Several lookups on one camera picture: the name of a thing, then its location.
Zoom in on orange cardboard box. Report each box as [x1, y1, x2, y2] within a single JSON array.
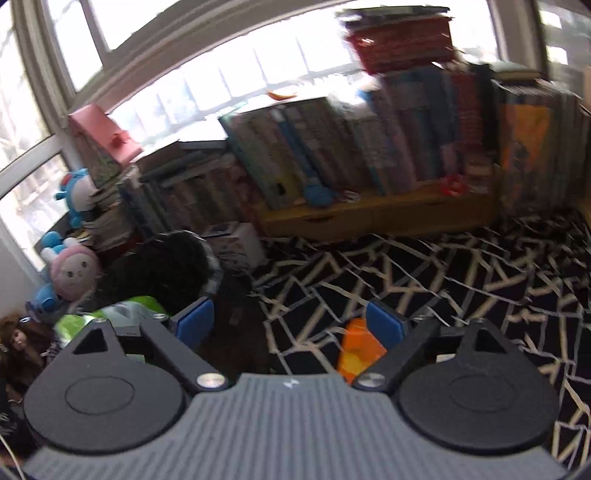
[[336, 318, 387, 381]]

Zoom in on row of large thin books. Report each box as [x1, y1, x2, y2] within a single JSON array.
[[492, 78, 583, 215]]

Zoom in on white printed book box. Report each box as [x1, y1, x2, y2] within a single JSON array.
[[203, 222, 269, 273]]

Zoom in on row of upright books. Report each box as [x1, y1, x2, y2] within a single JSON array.
[[117, 65, 497, 232]]

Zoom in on wooden shelf with drawers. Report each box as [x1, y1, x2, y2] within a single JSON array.
[[256, 182, 497, 243]]

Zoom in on blue cat plush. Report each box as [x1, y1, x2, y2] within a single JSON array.
[[39, 231, 70, 264]]

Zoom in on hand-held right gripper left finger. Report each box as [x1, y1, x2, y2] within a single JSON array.
[[48, 298, 230, 394]]

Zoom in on green snack bag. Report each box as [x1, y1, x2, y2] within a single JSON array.
[[54, 295, 174, 344]]

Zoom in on pink plush rabbit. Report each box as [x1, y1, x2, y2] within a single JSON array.
[[50, 244, 103, 303]]

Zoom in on blue and white plush toy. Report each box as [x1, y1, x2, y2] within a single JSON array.
[[55, 168, 99, 229]]

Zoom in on pink house-shaped box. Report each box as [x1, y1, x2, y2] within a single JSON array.
[[69, 104, 144, 178]]

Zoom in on doll with brown hair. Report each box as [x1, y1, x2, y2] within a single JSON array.
[[0, 314, 56, 393]]

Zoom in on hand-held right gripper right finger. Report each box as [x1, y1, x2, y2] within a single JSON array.
[[353, 300, 532, 394]]

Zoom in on red plastic basket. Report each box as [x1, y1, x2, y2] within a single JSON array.
[[346, 16, 455, 75]]

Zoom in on blue big-eared alien plush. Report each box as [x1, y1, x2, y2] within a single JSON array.
[[25, 281, 70, 319]]

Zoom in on dark green lying book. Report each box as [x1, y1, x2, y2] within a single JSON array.
[[489, 62, 543, 83]]

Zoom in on white framed window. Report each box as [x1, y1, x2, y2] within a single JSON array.
[[0, 0, 591, 273]]

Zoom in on pile of lying grey books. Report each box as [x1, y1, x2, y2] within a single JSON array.
[[136, 138, 232, 185]]

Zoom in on blue crochet ball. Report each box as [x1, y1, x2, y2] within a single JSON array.
[[302, 182, 335, 208]]

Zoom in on stack of flat paperback books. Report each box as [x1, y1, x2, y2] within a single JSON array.
[[85, 182, 134, 252]]

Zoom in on woven bin with black bag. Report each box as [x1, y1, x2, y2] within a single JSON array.
[[95, 231, 225, 319]]

